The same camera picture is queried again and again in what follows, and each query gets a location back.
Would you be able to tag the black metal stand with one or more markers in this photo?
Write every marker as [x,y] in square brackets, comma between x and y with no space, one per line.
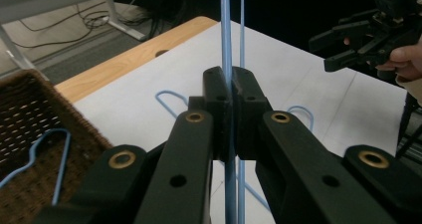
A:
[406,124]

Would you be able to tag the white table cover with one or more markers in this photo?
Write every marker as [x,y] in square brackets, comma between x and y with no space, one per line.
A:
[298,84]

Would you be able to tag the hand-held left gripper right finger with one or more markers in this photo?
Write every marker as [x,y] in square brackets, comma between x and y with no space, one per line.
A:
[247,111]

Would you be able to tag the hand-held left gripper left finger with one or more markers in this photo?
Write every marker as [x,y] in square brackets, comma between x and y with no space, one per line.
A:
[217,111]

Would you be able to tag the brown woven basket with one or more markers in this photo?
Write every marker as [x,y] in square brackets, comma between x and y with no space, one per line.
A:
[20,94]

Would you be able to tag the white metal desk frame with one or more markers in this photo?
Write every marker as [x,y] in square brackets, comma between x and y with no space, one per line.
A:
[49,0]

